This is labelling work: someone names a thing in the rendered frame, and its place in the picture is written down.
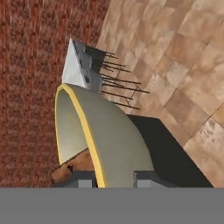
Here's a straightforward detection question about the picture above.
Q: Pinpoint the black flat panel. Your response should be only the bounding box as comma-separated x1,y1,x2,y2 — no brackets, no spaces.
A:
127,114,214,188

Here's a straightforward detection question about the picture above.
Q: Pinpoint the grey bowl with yellow rim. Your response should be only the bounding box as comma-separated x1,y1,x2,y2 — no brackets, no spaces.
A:
54,82,155,188

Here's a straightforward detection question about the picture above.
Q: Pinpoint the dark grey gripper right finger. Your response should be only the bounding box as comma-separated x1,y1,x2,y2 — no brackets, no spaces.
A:
133,170,179,188

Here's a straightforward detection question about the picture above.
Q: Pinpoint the black wire stand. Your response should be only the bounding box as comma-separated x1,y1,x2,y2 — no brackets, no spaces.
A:
86,45,151,111

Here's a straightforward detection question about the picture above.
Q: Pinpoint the white and grey angular appliance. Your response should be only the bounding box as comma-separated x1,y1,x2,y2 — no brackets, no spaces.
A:
61,38,103,95

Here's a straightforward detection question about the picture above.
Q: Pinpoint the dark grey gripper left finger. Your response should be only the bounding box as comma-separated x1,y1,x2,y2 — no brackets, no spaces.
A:
52,170,98,188

